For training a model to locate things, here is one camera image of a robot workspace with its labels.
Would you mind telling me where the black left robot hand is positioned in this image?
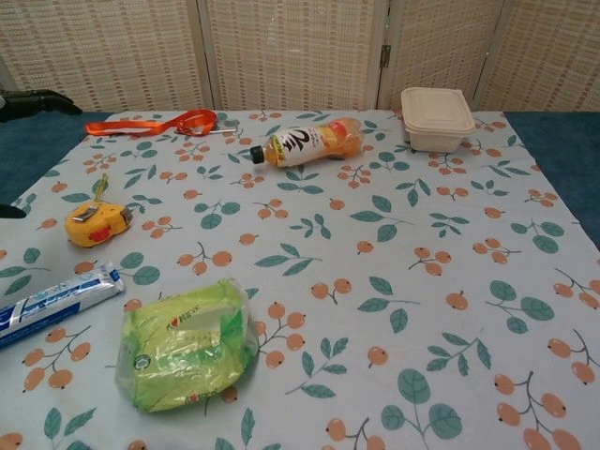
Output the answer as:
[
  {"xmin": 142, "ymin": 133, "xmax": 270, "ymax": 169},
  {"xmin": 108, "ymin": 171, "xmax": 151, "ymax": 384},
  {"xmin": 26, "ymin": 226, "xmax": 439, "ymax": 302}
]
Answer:
[{"xmin": 0, "ymin": 86, "xmax": 83, "ymax": 220}]

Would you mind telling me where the yellow tape measure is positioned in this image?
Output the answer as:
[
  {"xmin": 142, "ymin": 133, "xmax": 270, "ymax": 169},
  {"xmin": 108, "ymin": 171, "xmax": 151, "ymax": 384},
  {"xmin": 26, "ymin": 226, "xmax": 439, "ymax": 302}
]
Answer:
[{"xmin": 64, "ymin": 172, "xmax": 135, "ymax": 248}]

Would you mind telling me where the blue white toothpaste tube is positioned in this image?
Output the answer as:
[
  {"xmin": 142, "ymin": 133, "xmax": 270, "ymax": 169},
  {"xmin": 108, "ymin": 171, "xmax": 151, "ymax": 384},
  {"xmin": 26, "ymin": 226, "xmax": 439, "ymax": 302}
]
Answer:
[{"xmin": 0, "ymin": 260, "xmax": 127, "ymax": 352}]

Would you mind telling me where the woven beige folding screen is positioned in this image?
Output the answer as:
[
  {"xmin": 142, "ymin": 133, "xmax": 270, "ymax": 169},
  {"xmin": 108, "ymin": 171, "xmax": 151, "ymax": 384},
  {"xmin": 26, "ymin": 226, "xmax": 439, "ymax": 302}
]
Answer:
[{"xmin": 0, "ymin": 0, "xmax": 600, "ymax": 113}]

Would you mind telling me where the orange juice plastic bottle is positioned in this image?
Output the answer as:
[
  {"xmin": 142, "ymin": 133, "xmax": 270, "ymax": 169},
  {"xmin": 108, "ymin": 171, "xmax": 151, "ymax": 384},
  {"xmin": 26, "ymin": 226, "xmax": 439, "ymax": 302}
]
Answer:
[{"xmin": 248, "ymin": 116, "xmax": 366, "ymax": 171}]

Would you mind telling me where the green tissue pack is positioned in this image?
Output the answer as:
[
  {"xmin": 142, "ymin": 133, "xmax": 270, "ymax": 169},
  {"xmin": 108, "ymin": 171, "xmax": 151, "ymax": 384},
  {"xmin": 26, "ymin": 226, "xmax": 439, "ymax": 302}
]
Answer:
[{"xmin": 115, "ymin": 277, "xmax": 260, "ymax": 414}]

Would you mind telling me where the fruit leaf print tablecloth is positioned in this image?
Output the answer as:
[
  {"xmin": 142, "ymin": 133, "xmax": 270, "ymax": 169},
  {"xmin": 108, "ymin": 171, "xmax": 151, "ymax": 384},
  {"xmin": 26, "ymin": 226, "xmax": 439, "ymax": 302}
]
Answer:
[{"xmin": 0, "ymin": 110, "xmax": 600, "ymax": 450}]

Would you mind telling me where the beige lidded food container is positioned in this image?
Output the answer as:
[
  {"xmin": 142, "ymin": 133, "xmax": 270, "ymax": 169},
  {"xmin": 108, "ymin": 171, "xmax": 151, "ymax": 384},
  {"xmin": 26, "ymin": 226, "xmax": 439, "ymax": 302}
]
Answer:
[{"xmin": 400, "ymin": 86, "xmax": 475, "ymax": 153}]

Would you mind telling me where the orange lanyard strap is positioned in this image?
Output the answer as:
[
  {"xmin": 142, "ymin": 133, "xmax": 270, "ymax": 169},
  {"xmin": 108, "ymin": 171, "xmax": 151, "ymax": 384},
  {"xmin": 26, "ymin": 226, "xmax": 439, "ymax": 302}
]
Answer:
[{"xmin": 84, "ymin": 108, "xmax": 238, "ymax": 139}]

